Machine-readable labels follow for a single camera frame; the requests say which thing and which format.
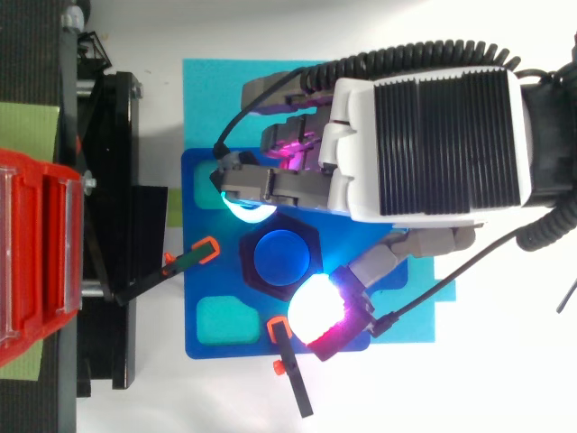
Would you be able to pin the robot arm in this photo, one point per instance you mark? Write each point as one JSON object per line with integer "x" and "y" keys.
{"x": 552, "y": 135}

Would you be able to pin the large black nut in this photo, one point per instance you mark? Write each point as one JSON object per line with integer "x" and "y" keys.
{"x": 245, "y": 266}

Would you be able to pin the black-and-orange clip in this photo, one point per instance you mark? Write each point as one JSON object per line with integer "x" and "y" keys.
{"x": 194, "y": 257}
{"x": 293, "y": 361}

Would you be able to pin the blue bolt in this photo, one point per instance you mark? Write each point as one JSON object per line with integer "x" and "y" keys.
{"x": 281, "y": 257}

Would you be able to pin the blue plate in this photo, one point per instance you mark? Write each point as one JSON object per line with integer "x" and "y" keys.
{"x": 225, "y": 279}

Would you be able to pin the red bin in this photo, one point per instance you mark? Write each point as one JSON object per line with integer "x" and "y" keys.
{"x": 40, "y": 252}

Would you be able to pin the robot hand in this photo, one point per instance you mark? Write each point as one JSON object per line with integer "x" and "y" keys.
{"x": 451, "y": 144}

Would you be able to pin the turquoise plate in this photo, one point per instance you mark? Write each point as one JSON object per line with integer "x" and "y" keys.
{"x": 212, "y": 104}

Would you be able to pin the black stand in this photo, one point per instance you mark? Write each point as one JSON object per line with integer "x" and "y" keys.
{"x": 119, "y": 180}

